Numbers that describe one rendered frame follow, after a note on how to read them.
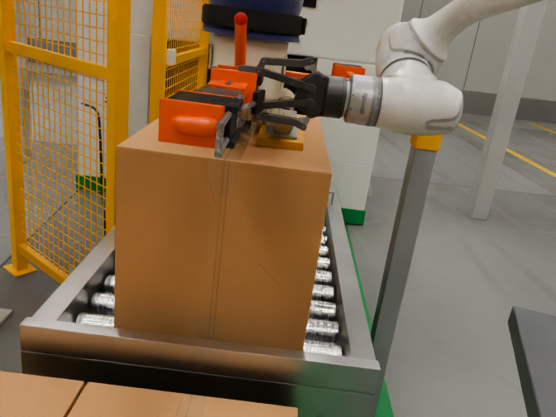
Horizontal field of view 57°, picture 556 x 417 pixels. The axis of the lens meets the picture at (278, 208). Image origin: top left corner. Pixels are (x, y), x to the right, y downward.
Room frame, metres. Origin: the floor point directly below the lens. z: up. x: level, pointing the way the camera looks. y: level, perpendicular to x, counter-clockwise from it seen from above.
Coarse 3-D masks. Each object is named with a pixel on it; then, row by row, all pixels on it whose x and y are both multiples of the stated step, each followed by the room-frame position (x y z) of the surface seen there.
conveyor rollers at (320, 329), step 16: (320, 256) 1.50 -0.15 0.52; (320, 272) 1.33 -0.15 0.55; (112, 288) 1.13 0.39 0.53; (320, 288) 1.24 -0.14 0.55; (96, 304) 1.04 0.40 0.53; (112, 304) 1.04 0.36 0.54; (320, 304) 1.15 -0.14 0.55; (80, 320) 0.96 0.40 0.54; (96, 320) 0.96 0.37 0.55; (112, 320) 0.97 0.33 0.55; (320, 320) 1.08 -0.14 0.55; (320, 336) 1.04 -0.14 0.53; (336, 336) 1.05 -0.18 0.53; (320, 352) 0.96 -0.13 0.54; (336, 352) 0.96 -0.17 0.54
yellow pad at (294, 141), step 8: (264, 128) 1.14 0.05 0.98; (296, 128) 1.17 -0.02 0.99; (264, 136) 1.07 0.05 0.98; (272, 136) 1.07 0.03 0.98; (280, 136) 1.07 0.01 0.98; (288, 136) 1.08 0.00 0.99; (296, 136) 1.09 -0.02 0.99; (256, 144) 1.05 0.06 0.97; (264, 144) 1.05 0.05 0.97; (272, 144) 1.05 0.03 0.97; (280, 144) 1.05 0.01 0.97; (288, 144) 1.05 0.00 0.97; (296, 144) 1.05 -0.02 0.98
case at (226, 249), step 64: (256, 128) 1.22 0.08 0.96; (320, 128) 1.33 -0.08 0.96; (128, 192) 0.91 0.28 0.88; (192, 192) 0.91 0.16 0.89; (256, 192) 0.91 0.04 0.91; (320, 192) 0.91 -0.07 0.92; (128, 256) 0.91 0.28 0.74; (192, 256) 0.91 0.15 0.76; (256, 256) 0.91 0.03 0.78; (128, 320) 0.91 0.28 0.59; (192, 320) 0.91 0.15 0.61; (256, 320) 0.91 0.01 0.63
